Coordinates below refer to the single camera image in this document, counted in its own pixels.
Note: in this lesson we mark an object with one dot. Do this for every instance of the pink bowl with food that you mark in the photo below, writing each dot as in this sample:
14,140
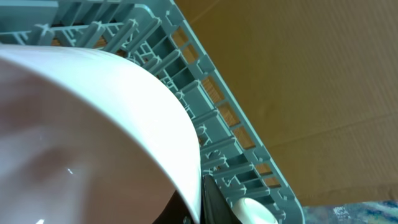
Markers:
90,137

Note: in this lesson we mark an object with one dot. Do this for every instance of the grey dishwasher rack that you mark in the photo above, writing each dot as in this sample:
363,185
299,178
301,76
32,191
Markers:
156,36

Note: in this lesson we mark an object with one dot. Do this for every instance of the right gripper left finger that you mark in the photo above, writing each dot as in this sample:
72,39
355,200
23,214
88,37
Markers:
175,212

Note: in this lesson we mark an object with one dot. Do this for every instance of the white bowl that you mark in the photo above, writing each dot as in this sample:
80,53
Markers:
250,211

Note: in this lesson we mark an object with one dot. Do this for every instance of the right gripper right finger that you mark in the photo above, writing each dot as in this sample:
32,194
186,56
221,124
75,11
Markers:
214,207

